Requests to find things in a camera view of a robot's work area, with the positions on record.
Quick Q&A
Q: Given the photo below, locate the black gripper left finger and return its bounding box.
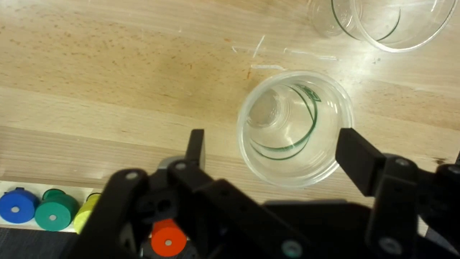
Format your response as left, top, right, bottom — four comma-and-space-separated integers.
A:
71, 127, 315, 259

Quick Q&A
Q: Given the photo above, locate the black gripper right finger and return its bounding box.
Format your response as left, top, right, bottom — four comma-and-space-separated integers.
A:
335, 126, 460, 259

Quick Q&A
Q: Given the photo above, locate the red toy cylinder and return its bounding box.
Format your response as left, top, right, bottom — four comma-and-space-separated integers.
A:
150, 218, 188, 257

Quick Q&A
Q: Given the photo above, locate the yellow toy cylinder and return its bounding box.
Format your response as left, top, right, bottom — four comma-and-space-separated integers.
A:
72, 191, 104, 234

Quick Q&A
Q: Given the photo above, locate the green toy cylinder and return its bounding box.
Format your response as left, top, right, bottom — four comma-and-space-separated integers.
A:
33, 186, 81, 233

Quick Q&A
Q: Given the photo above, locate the white toy cylinder tray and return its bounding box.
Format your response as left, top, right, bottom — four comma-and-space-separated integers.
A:
0, 178, 105, 235

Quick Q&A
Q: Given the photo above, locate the blue toy cylinder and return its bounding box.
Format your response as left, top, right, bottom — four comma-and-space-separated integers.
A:
0, 186, 40, 225

